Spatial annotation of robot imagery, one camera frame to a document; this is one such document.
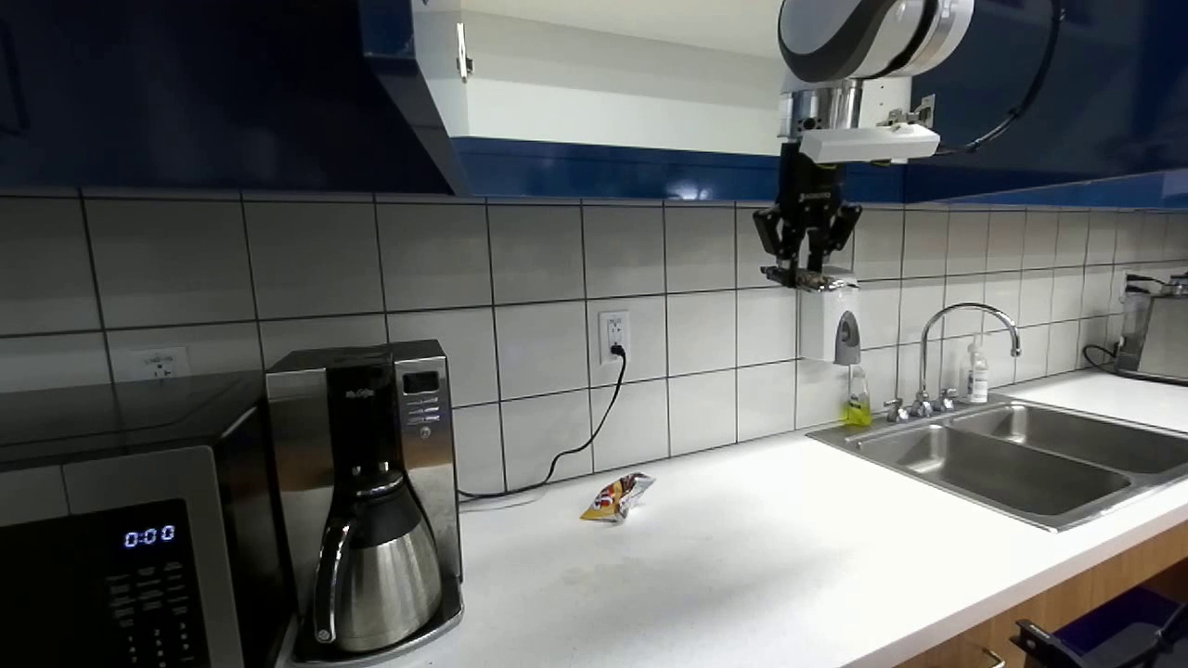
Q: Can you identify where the blue cabinet door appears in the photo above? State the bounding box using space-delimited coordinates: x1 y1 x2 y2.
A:
352 0 481 205
910 0 1188 208

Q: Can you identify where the black power cord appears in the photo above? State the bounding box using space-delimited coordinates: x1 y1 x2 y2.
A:
451 343 635 504

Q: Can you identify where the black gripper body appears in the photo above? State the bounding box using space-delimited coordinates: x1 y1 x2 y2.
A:
774 143 845 237

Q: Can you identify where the steel coffee carafe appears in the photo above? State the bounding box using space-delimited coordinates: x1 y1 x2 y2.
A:
305 472 449 657

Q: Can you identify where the blue padded chair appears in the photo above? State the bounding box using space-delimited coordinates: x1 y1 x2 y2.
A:
1008 582 1188 668

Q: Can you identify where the stainless steel sink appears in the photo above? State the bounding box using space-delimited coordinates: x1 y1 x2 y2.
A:
812 395 1188 534

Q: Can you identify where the white wall soap dispenser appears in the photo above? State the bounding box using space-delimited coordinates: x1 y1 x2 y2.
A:
799 279 869 372

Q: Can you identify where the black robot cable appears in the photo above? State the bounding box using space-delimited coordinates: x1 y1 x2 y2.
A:
935 0 1067 159

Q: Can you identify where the dark blue granola bar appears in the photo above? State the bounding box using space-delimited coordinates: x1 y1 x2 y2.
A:
760 262 862 297

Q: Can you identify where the small white pump bottle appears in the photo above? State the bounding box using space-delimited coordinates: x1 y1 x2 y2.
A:
965 337 993 408

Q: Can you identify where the small crumpled snack packet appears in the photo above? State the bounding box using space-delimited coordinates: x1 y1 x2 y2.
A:
579 467 655 526

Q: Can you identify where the black coffee maker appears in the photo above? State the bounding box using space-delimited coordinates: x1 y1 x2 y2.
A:
264 337 467 668

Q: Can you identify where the black steel microwave oven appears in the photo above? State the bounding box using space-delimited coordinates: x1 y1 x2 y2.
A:
0 375 298 668

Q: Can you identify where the silver toaster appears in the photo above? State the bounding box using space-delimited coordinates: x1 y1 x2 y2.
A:
1116 269 1188 386

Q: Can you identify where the white wall outlet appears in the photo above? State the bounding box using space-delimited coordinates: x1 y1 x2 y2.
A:
595 304 635 372
137 347 190 386

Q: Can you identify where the metal cabinet hinge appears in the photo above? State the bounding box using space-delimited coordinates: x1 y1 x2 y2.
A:
449 17 473 86

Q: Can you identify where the wooden base cabinet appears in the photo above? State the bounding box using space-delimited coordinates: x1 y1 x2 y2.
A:
897 524 1188 668

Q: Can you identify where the yellow dish soap bottle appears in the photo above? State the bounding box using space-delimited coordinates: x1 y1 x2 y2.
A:
835 369 879 435

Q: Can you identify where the chrome gooseneck faucet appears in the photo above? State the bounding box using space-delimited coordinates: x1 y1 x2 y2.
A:
911 297 1027 419

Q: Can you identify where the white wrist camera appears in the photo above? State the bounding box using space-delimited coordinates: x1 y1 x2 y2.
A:
794 118 946 172

